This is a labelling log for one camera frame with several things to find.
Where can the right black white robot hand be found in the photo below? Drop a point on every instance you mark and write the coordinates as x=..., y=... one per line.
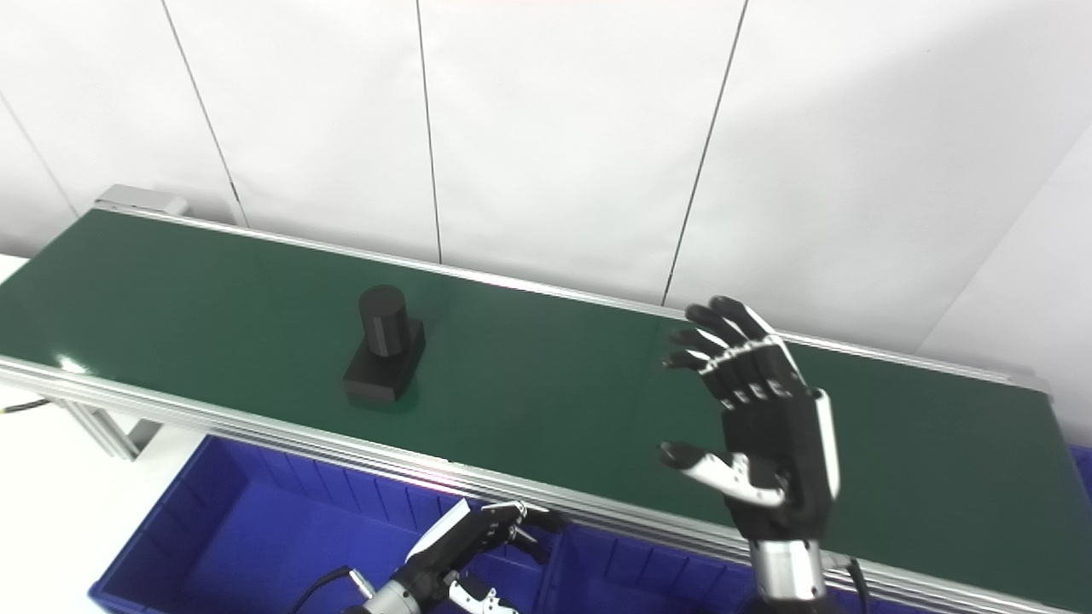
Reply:
x=776, y=435

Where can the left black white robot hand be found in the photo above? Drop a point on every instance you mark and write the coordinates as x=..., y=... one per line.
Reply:
x=448, y=546

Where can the black cylinder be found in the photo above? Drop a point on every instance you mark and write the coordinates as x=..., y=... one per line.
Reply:
x=384, y=358

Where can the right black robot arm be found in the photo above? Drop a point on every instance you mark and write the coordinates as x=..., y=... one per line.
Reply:
x=789, y=571

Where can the blue plastic bin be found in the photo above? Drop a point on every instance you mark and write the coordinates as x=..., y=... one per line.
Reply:
x=256, y=537
x=1082, y=460
x=648, y=580

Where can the green conveyor belt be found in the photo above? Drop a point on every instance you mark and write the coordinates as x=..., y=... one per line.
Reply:
x=554, y=384
x=256, y=431

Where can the aluminium conveyor leg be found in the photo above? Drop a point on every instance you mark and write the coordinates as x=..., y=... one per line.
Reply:
x=107, y=431

